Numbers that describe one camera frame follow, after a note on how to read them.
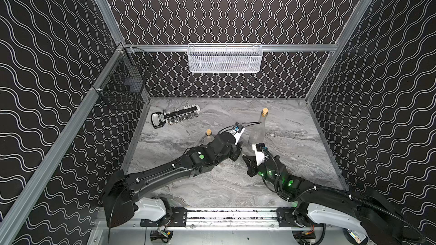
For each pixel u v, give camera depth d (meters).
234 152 0.65
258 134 0.89
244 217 0.76
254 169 0.70
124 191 0.40
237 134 0.62
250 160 0.73
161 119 1.07
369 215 0.41
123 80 0.97
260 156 0.68
